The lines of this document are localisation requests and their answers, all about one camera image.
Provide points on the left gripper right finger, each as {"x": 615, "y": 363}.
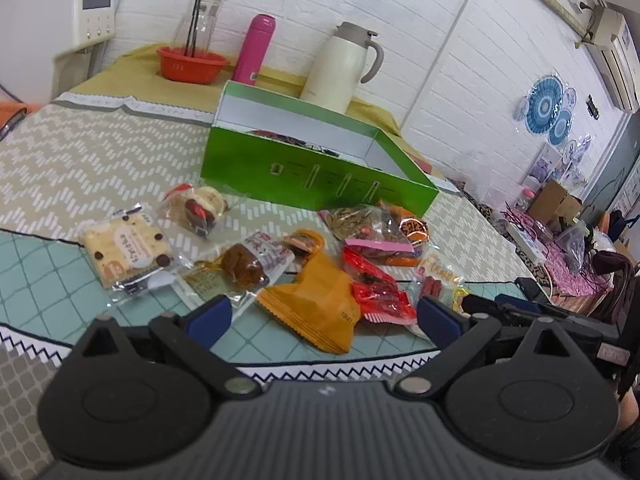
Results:
{"x": 460, "y": 340}

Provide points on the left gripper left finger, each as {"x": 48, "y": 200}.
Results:
{"x": 189, "y": 338}

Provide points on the sausage snack packet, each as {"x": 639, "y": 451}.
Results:
{"x": 437, "y": 276}

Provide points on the brown date snack packet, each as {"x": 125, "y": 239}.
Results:
{"x": 239, "y": 272}

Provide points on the red candy packet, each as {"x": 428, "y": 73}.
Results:
{"x": 377, "y": 294}

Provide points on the biscuit packet with dots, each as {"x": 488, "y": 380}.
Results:
{"x": 131, "y": 253}

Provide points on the orange peanut snack bag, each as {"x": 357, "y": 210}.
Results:
{"x": 415, "y": 230}

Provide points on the small cake snack packet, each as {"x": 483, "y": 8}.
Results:
{"x": 200, "y": 209}

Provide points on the orange snack packet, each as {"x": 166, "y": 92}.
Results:
{"x": 318, "y": 305}

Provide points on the pink nut bag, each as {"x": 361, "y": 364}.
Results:
{"x": 369, "y": 231}

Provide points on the red daily nuts bag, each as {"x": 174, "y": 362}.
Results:
{"x": 293, "y": 141}

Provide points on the black phone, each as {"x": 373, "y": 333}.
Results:
{"x": 532, "y": 290}

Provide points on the white power strip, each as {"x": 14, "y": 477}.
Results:
{"x": 526, "y": 243}

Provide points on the green cardboard box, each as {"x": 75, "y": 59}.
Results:
{"x": 277, "y": 148}

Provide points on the patterned table cloth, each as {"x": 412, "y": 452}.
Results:
{"x": 65, "y": 165}

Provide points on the yellow cloth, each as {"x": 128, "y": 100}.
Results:
{"x": 137, "y": 73}

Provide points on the red plastic basket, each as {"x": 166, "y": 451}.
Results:
{"x": 199, "y": 69}

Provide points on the pink thermos bottle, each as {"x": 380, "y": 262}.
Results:
{"x": 254, "y": 49}

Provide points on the cream thermos jug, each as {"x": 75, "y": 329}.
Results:
{"x": 349, "y": 58}

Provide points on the orange stool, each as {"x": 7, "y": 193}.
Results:
{"x": 12, "y": 114}

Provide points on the black straw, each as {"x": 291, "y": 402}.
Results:
{"x": 189, "y": 49}

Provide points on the air conditioner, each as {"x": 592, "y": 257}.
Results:
{"x": 609, "y": 42}

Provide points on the glass carafe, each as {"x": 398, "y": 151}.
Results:
{"x": 206, "y": 24}

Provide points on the white water dispenser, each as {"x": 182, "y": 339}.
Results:
{"x": 46, "y": 45}

